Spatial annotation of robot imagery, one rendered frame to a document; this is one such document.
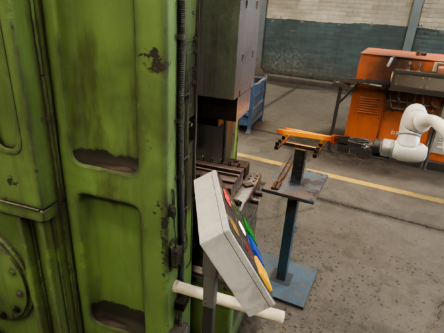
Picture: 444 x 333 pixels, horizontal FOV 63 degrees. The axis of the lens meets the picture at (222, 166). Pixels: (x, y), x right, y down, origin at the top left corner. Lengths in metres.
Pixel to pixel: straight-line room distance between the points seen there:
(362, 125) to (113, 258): 3.91
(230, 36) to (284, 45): 7.94
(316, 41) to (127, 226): 7.95
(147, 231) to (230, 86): 0.61
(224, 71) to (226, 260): 0.69
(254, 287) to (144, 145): 0.57
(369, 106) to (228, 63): 3.70
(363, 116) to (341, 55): 4.17
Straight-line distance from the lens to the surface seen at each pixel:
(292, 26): 9.17
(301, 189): 2.12
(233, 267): 0.93
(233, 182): 1.55
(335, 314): 2.47
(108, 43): 1.28
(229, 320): 1.92
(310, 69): 9.12
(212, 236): 0.87
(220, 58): 1.32
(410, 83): 4.69
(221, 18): 1.32
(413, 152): 2.00
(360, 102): 4.89
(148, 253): 1.43
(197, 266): 1.79
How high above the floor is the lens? 1.68
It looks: 24 degrees down
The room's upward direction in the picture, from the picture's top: 3 degrees clockwise
